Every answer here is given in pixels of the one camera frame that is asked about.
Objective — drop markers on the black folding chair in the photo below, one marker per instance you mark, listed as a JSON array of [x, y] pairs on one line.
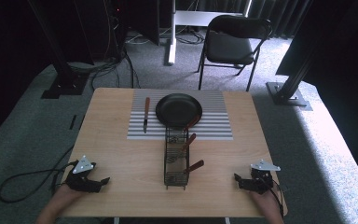
[[230, 46]]

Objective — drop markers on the black metal stand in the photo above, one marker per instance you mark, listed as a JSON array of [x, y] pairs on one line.
[[63, 77], [287, 90]]

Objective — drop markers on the dark curtain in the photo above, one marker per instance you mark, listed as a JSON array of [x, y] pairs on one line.
[[279, 15]]

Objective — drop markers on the grey striped placemat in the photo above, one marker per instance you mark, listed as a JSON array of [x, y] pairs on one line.
[[217, 118]]

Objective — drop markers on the black floor tape strip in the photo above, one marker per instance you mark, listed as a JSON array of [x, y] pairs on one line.
[[72, 122]]

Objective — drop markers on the black frying pan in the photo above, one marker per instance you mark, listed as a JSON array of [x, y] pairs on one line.
[[175, 109]]

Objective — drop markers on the white desk frame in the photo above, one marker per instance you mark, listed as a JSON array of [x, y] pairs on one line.
[[172, 37]]

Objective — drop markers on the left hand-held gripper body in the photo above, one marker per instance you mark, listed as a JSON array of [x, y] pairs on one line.
[[78, 180]]

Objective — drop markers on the person's left hand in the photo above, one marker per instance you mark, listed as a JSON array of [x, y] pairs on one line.
[[66, 195]]

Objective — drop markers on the person's right hand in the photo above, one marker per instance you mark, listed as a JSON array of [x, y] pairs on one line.
[[264, 202]]

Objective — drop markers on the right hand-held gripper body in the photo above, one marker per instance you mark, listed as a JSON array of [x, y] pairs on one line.
[[261, 179]]

